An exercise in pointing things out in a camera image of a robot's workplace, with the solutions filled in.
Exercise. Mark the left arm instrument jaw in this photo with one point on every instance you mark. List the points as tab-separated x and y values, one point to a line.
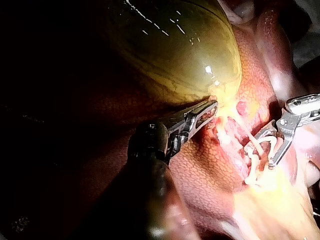
193	130
200	107

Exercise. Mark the left arm instrument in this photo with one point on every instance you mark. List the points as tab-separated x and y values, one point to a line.
155	140

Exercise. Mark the right arm instrument jaw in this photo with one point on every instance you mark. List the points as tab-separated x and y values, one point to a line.
281	150
265	131

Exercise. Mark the right arm instrument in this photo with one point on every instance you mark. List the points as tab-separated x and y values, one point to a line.
300	110

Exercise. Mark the white clip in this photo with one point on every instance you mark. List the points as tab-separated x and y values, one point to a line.
253	172
265	140

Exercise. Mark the gallbladder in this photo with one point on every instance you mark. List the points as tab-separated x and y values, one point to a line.
175	50

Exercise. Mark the dark left arm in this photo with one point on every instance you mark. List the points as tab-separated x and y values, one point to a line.
152	200

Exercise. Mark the thin tube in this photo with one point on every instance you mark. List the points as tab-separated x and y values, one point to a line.
246	130

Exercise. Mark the dark red liver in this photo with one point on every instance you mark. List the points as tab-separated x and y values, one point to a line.
207	170

